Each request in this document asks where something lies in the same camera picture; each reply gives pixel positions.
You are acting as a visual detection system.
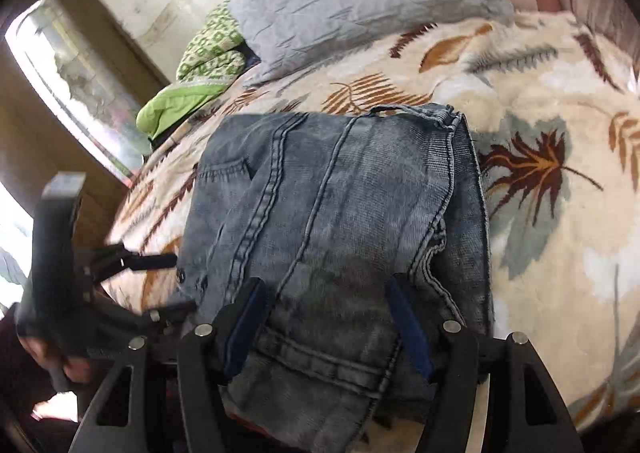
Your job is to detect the cream leaf-print blanket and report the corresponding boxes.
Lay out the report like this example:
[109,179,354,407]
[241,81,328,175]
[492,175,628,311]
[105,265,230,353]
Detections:
[107,8,640,435]

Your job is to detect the person's left hand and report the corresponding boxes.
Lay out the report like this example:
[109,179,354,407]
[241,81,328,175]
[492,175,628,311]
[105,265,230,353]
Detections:
[19,333,98,386]

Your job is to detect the green patterned quilt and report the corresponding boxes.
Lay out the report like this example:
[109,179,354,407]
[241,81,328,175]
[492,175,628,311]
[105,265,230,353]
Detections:
[136,0,252,142]

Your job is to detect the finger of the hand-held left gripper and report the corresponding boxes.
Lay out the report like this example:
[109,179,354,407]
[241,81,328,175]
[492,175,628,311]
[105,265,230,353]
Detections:
[145,300,202,330]
[92,243,179,281]

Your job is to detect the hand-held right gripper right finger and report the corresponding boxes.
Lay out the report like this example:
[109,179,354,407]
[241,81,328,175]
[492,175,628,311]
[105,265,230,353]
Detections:
[386,272,584,453]

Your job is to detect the blue denim pants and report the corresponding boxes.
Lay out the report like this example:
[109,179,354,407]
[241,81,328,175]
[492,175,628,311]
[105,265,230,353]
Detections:
[177,103,497,453]

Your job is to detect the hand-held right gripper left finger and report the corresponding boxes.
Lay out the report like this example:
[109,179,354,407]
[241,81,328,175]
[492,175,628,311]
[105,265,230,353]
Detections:
[67,277,267,453]

